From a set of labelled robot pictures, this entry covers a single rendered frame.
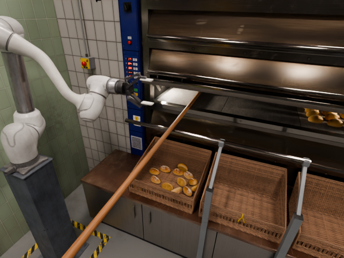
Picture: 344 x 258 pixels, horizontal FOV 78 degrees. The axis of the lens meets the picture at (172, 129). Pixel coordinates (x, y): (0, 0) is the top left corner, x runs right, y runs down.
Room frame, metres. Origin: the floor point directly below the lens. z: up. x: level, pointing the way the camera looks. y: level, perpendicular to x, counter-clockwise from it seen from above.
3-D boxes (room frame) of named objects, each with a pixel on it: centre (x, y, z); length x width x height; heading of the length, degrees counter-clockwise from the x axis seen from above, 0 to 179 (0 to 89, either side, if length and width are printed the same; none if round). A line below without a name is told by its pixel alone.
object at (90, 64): (1.93, 0.77, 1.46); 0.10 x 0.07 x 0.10; 68
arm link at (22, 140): (1.08, 0.93, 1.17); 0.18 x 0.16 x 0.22; 13
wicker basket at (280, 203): (1.16, -0.55, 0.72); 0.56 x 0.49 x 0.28; 69
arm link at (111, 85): (1.20, 0.34, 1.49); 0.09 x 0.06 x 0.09; 159
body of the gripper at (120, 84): (1.17, 0.27, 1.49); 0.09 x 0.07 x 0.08; 69
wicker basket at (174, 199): (1.38, 0.00, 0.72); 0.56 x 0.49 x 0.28; 67
